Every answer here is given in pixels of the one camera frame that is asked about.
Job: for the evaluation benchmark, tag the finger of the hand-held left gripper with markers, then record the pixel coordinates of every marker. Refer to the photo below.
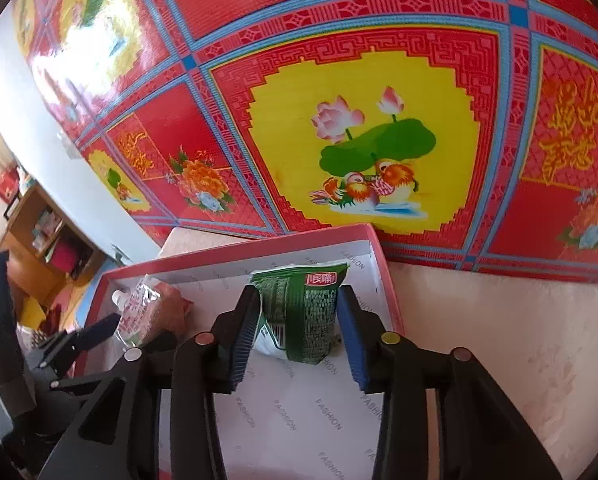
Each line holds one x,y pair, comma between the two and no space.
96,329
86,380

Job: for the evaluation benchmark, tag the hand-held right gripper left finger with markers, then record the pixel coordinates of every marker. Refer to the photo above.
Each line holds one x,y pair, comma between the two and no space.
245,340

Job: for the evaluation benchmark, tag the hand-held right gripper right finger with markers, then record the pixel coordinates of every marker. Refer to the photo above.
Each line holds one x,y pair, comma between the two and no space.
353,340

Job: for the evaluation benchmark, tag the pink spouted drink pouch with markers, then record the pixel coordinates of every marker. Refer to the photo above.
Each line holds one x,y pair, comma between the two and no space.
146,310

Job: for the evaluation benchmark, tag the green snack packet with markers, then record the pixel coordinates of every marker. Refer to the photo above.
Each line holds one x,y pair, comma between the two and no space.
304,310

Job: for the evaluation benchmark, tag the pink cardboard box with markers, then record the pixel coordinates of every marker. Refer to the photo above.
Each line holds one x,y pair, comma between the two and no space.
299,410

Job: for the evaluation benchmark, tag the polka dot bag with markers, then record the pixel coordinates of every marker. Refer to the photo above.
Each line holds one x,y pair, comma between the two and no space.
31,337

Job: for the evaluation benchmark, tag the blue foam floor mat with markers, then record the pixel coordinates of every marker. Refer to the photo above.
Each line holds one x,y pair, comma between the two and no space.
86,290

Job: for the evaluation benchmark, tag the wooden desk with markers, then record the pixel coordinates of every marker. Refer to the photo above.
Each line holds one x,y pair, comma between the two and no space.
29,270

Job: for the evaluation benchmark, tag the pink storage box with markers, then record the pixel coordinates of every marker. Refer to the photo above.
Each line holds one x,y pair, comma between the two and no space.
63,256

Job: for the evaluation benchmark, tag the red gift bag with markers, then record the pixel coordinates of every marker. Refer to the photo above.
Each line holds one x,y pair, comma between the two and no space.
6,182

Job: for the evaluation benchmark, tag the white wall socket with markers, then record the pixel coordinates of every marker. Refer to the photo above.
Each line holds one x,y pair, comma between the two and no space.
120,255

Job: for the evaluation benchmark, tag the black picture frame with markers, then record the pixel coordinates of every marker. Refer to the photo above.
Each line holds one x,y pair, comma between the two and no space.
12,207

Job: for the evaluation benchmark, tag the red printed wall covering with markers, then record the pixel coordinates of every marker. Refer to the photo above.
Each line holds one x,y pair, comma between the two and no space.
359,110

